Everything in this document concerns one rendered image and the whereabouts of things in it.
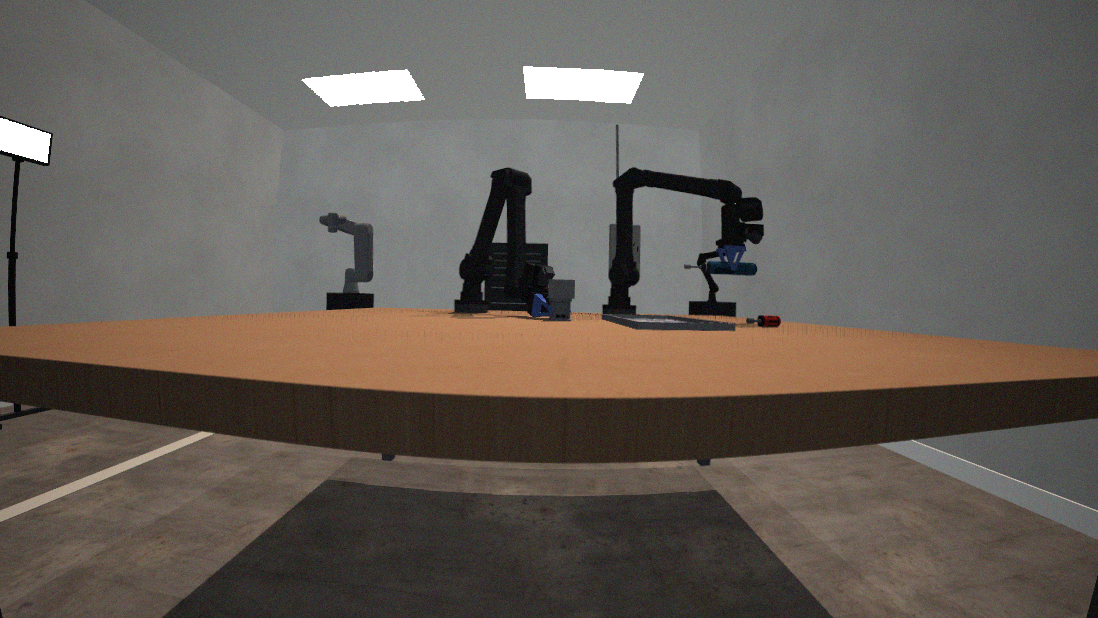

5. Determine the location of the dark blue electric nut driver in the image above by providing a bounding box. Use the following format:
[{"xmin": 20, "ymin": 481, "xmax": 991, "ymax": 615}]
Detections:
[{"xmin": 684, "ymin": 261, "xmax": 757, "ymax": 276}]

